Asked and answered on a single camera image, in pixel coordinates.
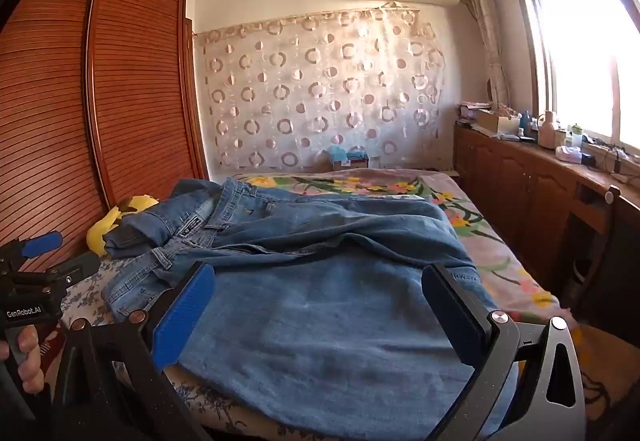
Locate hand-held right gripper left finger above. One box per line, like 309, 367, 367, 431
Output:
50, 262, 217, 441

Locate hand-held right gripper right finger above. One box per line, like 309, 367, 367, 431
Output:
421, 263, 587, 441

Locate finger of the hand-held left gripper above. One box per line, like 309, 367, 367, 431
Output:
0, 231, 64, 267
10, 252, 102, 294

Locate dark blue jeans pants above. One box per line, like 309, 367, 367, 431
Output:
106, 213, 168, 259

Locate light blue jeans pants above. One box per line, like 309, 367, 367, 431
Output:
102, 177, 518, 439

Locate person's left hand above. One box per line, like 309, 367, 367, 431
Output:
0, 323, 48, 397

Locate red patterned cloth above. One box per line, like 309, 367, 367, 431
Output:
37, 321, 68, 364

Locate yellow plush toy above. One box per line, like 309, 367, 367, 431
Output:
86, 193, 161, 258

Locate blue floral bedsheet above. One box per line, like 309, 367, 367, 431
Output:
60, 256, 311, 441

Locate colourful floral blanket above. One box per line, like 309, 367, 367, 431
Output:
232, 168, 561, 317

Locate long wooden sideboard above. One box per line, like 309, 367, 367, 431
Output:
452, 121, 640, 317

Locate brown slatted wooden wardrobe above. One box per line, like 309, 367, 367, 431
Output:
0, 0, 210, 282

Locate cardboard box with blue cloth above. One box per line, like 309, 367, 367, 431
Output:
327, 146, 371, 172

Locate open cardboard box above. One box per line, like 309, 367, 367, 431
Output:
472, 110, 523, 136

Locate stack of papers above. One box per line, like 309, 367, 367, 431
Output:
457, 102, 481, 126

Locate beige plastic jug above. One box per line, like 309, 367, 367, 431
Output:
537, 111, 558, 149

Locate sheer circle-patterned curtain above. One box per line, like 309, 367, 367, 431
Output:
194, 6, 448, 172

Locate white window curtain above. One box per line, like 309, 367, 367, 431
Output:
460, 0, 511, 106

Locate wood-framed window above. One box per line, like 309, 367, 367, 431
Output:
505, 0, 640, 156

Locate tangle of black cables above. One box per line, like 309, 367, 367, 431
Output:
590, 141, 640, 182

